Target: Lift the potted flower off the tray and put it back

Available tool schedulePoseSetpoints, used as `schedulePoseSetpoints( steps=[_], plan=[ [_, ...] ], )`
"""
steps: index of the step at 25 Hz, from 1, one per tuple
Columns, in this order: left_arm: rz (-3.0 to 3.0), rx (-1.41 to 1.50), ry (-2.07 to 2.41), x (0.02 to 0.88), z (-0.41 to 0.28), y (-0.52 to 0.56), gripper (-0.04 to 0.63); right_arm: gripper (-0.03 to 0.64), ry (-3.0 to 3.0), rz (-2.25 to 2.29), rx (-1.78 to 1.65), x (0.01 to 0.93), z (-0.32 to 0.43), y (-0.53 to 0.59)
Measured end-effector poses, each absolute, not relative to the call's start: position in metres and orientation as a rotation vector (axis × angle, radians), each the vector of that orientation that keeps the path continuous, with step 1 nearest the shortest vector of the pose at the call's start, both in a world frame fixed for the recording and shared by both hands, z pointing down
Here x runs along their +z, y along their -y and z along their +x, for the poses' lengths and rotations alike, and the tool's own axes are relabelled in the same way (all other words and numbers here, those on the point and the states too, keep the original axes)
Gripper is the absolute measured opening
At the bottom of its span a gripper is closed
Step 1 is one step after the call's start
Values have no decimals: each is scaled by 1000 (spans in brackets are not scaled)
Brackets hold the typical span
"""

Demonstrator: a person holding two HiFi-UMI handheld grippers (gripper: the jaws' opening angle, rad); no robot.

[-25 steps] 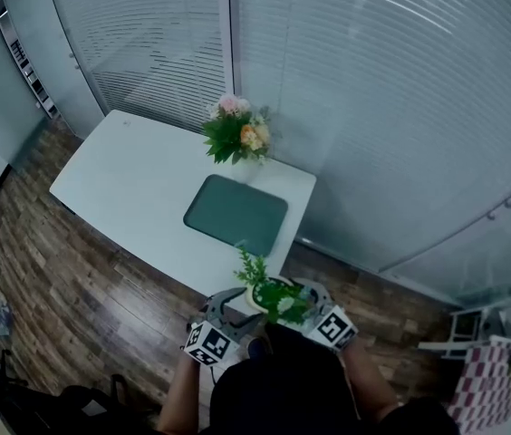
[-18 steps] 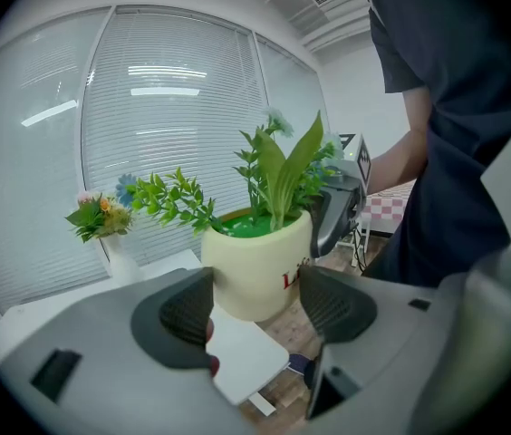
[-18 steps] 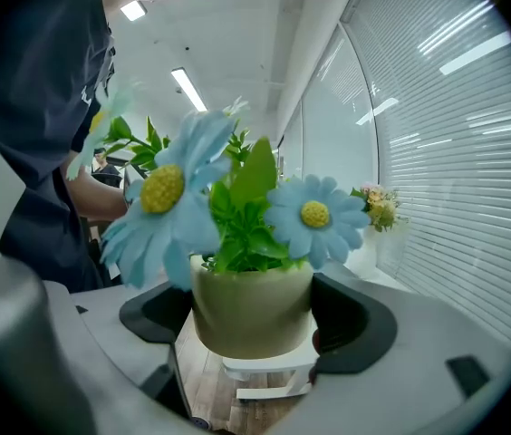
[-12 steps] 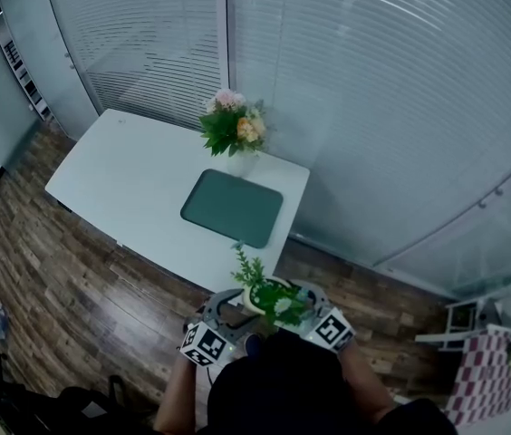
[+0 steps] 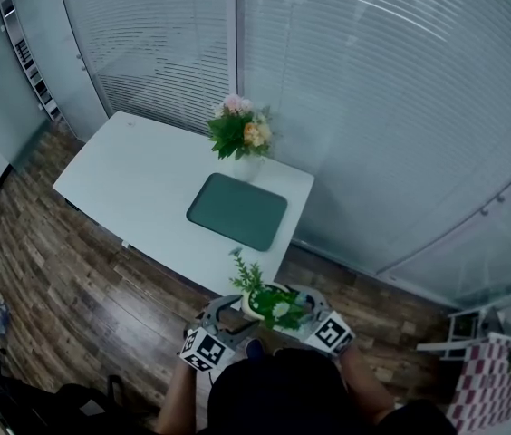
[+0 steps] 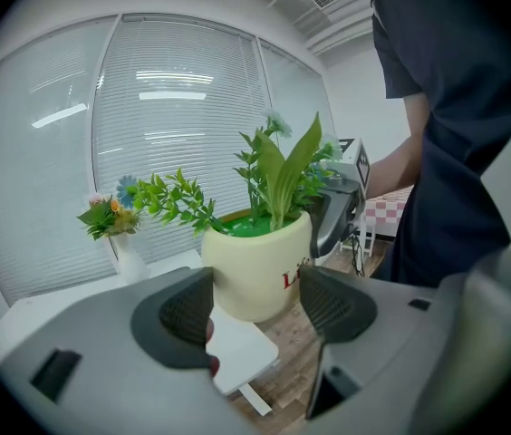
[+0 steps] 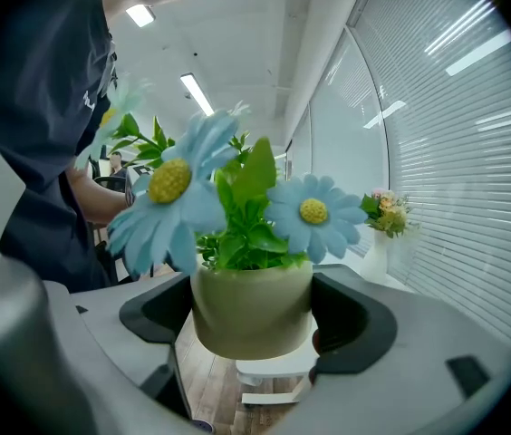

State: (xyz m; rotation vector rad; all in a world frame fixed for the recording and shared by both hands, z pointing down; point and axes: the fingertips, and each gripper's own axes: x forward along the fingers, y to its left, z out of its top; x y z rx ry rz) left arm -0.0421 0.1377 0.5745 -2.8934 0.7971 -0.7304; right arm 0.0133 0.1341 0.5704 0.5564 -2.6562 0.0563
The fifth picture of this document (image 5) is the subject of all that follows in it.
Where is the small potted green plant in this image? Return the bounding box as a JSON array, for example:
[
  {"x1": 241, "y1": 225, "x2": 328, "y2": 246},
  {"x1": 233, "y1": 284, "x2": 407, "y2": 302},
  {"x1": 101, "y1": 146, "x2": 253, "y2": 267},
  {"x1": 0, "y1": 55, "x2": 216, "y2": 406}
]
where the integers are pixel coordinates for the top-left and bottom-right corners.
[{"x1": 228, "y1": 247, "x2": 324, "y2": 334}]

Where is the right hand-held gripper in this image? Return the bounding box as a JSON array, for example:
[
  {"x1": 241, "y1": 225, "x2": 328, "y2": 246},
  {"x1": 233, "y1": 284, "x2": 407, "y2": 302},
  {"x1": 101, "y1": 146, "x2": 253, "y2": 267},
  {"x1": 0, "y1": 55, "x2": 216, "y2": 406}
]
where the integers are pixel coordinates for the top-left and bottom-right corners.
[{"x1": 297, "y1": 286, "x2": 356, "y2": 358}]

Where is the person's left forearm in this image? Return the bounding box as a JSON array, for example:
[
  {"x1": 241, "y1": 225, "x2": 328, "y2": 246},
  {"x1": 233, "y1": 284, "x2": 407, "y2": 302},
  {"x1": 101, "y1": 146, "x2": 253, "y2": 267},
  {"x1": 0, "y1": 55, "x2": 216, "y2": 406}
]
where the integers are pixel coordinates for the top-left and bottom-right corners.
[{"x1": 154, "y1": 359, "x2": 198, "y2": 435}]

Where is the black office chair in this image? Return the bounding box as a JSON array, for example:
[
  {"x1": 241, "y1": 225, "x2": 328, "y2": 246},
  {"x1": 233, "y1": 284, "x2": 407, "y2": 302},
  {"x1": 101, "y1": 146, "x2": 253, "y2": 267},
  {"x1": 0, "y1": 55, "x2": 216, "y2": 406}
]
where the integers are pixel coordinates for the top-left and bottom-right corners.
[{"x1": 0, "y1": 346, "x2": 166, "y2": 435}]

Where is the person's right forearm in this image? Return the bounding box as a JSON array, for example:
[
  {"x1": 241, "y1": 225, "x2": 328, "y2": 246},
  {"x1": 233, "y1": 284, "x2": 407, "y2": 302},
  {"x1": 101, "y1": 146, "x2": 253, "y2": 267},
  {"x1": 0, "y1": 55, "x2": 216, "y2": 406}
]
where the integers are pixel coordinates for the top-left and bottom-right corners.
[{"x1": 340, "y1": 345, "x2": 396, "y2": 426}]

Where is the green tray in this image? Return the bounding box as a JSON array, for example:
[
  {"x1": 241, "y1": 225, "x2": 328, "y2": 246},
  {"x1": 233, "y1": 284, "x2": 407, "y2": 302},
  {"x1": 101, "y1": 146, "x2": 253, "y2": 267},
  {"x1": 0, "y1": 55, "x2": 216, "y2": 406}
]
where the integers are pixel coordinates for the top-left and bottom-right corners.
[{"x1": 186, "y1": 172, "x2": 289, "y2": 252}]

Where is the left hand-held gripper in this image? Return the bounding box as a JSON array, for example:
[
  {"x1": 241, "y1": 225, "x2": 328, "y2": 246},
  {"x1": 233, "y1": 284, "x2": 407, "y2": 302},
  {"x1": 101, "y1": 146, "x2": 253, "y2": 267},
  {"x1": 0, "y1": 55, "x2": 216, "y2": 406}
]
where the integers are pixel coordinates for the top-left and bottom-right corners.
[{"x1": 178, "y1": 294, "x2": 261, "y2": 373}]

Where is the storage shelf behind glass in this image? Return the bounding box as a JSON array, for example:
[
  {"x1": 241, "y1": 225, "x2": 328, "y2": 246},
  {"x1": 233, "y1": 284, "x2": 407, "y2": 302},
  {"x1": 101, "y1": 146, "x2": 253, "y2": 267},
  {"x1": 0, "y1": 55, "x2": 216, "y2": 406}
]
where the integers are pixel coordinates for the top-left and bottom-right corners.
[{"x1": 0, "y1": 0, "x2": 64, "y2": 122}]

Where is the person's torso in dark shirt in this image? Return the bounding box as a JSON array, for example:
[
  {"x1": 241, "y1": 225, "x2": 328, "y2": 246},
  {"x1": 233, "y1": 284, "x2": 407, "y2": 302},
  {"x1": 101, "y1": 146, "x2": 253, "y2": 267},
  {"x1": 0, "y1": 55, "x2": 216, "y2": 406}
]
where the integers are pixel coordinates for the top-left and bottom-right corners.
[{"x1": 207, "y1": 346, "x2": 460, "y2": 435}]

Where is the white vase with flowers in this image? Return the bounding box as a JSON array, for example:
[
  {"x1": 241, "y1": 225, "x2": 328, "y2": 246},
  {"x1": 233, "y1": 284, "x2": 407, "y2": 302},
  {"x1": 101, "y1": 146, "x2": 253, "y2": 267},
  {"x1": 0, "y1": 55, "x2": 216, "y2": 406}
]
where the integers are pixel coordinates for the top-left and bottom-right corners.
[{"x1": 207, "y1": 92, "x2": 275, "y2": 183}]

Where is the white table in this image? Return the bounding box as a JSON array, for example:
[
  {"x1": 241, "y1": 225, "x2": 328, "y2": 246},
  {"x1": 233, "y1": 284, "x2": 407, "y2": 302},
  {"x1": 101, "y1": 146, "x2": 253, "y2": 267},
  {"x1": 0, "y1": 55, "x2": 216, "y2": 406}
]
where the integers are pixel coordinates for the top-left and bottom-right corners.
[{"x1": 58, "y1": 0, "x2": 511, "y2": 289}]

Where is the white chair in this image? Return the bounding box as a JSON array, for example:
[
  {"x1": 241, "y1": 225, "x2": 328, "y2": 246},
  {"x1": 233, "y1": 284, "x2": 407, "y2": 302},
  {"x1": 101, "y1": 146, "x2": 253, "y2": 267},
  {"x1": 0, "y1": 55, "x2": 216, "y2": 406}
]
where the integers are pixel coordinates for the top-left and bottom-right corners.
[{"x1": 416, "y1": 307, "x2": 502, "y2": 362}]

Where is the checkered red white box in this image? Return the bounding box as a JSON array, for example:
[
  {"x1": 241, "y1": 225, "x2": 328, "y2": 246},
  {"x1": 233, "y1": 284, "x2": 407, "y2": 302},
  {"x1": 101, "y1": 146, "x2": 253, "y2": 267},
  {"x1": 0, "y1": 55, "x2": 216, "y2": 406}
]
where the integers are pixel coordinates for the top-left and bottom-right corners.
[{"x1": 445, "y1": 332, "x2": 511, "y2": 435}]

